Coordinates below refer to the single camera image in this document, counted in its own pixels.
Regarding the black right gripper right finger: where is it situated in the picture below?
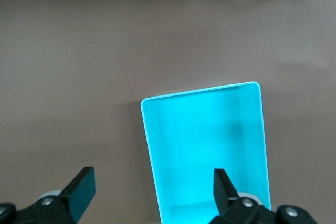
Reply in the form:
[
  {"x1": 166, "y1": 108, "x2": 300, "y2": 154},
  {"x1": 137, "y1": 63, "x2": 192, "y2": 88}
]
[{"x1": 209, "y1": 168, "x2": 316, "y2": 224}]

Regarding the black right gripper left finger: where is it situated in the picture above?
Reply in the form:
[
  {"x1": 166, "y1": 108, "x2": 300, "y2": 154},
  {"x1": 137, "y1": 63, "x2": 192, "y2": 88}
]
[{"x1": 0, "y1": 166, "x2": 96, "y2": 224}]

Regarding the turquoise plastic bin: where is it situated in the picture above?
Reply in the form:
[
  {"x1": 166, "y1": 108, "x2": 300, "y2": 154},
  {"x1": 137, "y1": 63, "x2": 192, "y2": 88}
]
[{"x1": 140, "y1": 81, "x2": 272, "y2": 224}]

